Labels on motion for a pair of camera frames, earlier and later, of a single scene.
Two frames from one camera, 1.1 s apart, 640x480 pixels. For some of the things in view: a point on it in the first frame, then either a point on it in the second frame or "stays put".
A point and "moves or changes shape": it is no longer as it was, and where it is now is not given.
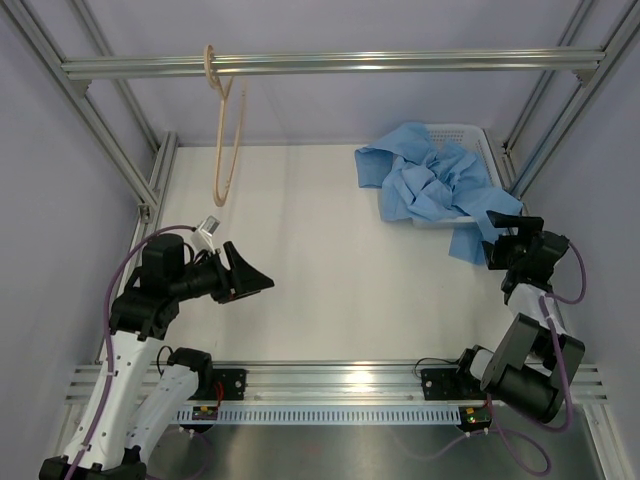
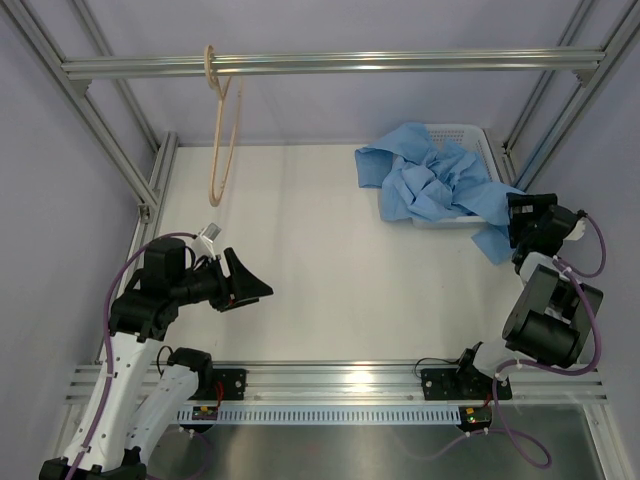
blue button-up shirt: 419,177 moves or changes shape
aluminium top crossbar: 415,62 stays put
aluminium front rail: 345,384 stays put
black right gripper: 529,226 → 540,204
